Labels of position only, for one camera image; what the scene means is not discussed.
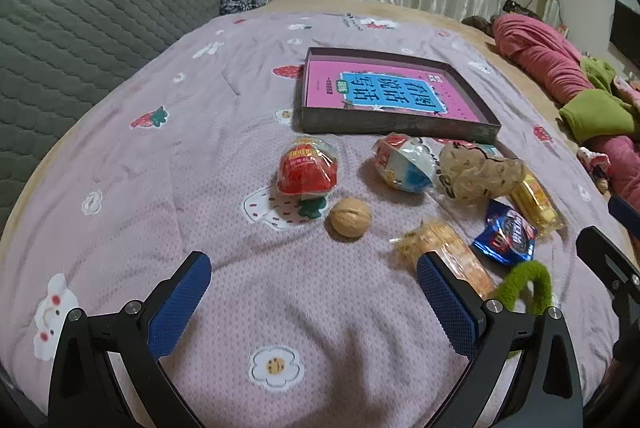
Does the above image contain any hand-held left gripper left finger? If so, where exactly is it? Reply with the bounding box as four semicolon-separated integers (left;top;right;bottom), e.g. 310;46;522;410
47;250;213;428

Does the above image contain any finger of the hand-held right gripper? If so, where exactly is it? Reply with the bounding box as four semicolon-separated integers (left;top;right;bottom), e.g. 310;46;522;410
607;195;640;230
576;225;640;304

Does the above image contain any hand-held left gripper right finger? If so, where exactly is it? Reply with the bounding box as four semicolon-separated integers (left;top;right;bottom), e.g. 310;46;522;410
416;250;586;428

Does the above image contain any orange cracker packet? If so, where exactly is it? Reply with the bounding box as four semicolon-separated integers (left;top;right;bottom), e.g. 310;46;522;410
395;220;496;301

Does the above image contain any green fuzzy hair scrunchie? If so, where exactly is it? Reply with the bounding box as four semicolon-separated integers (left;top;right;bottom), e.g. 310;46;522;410
492;260;555;319

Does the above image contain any yellow snack packet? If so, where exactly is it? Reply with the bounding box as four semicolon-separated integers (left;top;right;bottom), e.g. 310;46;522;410
507;173;563;239

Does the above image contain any blue snack packet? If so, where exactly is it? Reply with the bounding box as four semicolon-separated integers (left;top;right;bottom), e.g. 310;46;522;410
472;199;538;266

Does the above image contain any walnut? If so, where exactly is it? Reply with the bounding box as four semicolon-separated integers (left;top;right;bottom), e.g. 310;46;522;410
328;199;373;239

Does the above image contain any beige plush bear hair tie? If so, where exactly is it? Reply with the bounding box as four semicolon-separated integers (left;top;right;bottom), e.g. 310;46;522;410
437;142;526;204

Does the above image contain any red white blue egg-shaped snack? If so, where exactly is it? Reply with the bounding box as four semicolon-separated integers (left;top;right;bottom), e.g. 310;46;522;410
372;133;436;194

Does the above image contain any pink shallow box tray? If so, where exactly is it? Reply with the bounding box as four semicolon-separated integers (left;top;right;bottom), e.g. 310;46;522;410
299;47;502;146

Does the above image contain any small red white patterned toy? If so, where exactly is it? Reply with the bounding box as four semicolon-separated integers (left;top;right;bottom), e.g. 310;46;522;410
577;147;613;194

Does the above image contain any green fleece cloth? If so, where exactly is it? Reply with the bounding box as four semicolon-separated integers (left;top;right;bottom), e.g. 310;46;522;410
559;57;638;144

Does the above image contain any purple strawberry printed blanket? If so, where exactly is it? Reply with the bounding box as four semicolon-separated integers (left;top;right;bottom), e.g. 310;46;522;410
0;10;631;428

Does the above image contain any black television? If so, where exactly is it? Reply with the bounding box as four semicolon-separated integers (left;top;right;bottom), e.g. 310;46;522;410
610;0;640;71

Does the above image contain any pink quilt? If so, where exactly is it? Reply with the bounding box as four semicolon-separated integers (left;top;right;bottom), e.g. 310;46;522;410
492;13;640;199

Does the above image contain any cluttered grey desk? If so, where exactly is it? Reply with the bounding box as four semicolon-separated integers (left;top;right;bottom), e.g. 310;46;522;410
502;0;571;34

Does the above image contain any brown cloth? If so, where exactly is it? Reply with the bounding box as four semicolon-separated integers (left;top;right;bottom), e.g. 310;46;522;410
462;14;498;36

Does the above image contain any grey quilted headboard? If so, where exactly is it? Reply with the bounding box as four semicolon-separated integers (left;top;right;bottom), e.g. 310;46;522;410
0;0;248;234

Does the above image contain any blue floral cloth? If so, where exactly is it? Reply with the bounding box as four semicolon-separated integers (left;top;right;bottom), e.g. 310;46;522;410
220;0;273;16

